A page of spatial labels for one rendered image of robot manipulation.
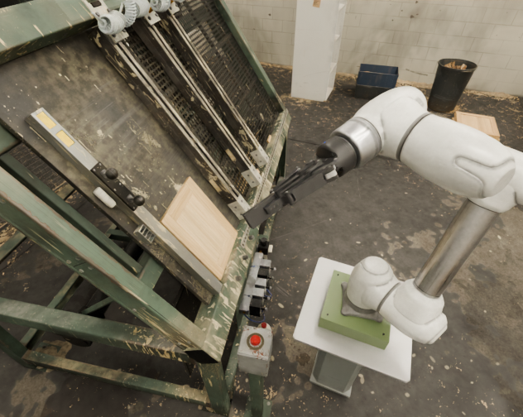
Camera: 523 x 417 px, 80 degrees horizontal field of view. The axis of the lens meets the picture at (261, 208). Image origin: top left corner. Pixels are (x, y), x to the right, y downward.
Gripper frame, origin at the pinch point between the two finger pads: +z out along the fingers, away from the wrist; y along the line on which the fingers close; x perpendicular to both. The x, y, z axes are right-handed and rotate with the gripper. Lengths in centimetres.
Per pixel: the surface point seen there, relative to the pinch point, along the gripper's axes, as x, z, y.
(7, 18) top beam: 70, 17, 64
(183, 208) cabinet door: -7, 5, 89
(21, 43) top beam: 63, 18, 63
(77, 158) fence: 30, 25, 66
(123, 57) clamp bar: 57, -10, 93
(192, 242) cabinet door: -21, 11, 84
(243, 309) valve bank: -64, 10, 85
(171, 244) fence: -14, 18, 74
